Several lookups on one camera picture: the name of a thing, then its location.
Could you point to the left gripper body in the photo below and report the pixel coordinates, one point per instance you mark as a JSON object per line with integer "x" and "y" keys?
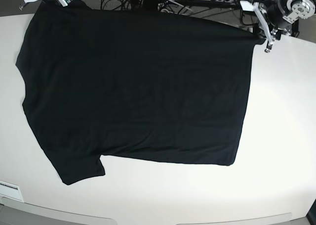
{"x": 267, "y": 26}

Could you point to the black T-shirt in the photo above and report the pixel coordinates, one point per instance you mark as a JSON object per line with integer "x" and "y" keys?
{"x": 144, "y": 85}

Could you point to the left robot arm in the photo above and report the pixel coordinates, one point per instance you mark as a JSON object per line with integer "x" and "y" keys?
{"x": 281, "y": 17}

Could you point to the white label plate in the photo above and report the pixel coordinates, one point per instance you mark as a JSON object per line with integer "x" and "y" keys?
{"x": 10, "y": 191}

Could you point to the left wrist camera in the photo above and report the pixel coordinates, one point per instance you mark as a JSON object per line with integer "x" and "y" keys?
{"x": 247, "y": 5}

